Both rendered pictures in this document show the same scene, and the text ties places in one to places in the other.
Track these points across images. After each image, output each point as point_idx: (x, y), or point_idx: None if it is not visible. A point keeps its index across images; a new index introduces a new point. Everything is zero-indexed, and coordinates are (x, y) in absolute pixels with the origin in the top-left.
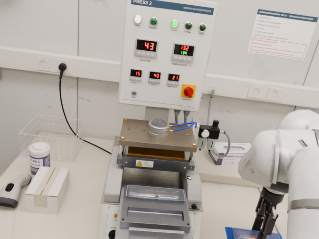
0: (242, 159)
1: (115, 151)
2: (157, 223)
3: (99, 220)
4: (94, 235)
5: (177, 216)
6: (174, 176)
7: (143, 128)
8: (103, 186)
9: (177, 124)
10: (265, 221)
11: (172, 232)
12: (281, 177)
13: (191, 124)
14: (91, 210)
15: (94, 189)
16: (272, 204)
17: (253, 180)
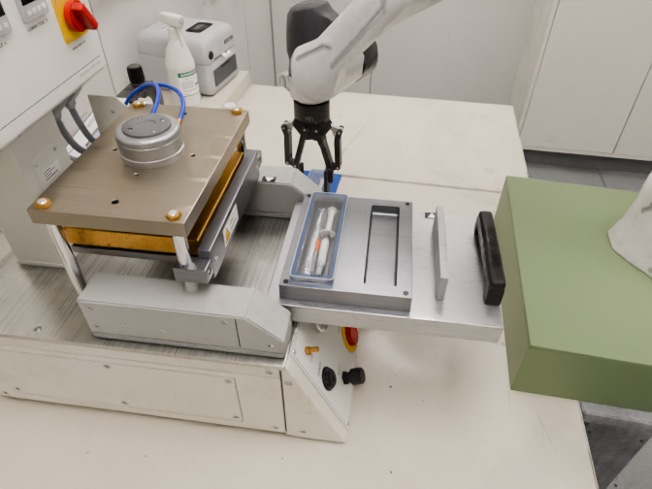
0: (316, 66)
1: (110, 296)
2: (408, 242)
3: (220, 439)
4: (272, 450)
5: (376, 219)
6: None
7: (120, 175)
8: (81, 428)
9: (155, 107)
10: (327, 154)
11: (443, 219)
12: None
13: (103, 111)
14: (177, 459)
15: (86, 456)
16: (328, 118)
17: (343, 87)
